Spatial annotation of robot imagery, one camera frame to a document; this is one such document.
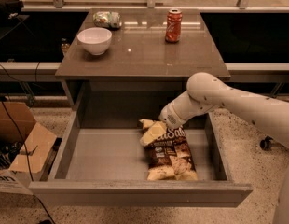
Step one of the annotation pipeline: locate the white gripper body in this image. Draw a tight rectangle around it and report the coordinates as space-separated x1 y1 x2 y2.
158 91 217 129

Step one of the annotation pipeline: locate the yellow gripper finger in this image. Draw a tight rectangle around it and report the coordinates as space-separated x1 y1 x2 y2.
140 119 155 129
140 121 167 147

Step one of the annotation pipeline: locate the brown sea salt chip bag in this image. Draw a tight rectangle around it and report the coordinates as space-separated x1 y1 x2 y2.
141 127 198 181

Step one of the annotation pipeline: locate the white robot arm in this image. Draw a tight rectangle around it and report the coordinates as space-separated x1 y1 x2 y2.
159 73 289 224

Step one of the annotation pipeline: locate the grey cabinet with counter top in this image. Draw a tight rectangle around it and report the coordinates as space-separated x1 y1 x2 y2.
56 8 230 104

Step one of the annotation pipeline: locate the open grey top drawer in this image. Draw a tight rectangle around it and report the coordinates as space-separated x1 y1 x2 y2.
30 82 252 207

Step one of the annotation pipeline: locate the green crumpled snack bag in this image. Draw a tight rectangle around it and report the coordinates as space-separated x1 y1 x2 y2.
93 11 122 29

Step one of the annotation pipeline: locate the black bag on desk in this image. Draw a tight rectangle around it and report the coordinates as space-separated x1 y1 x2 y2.
0 0 24 21

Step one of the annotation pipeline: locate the red soda can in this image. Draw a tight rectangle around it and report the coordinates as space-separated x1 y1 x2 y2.
165 8 183 43

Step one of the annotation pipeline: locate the black office chair base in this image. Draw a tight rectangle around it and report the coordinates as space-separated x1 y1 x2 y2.
260 136 272 151

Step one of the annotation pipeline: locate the white ceramic bowl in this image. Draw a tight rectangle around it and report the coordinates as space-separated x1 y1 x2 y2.
77 27 112 55

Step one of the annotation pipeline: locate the small glass bottle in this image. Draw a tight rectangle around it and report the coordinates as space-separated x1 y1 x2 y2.
61 38 70 55

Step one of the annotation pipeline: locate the open cardboard box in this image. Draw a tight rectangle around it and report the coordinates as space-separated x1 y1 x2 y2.
0 102 57 195

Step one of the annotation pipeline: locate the black cable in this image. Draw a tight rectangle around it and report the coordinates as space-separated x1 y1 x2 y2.
0 61 57 224

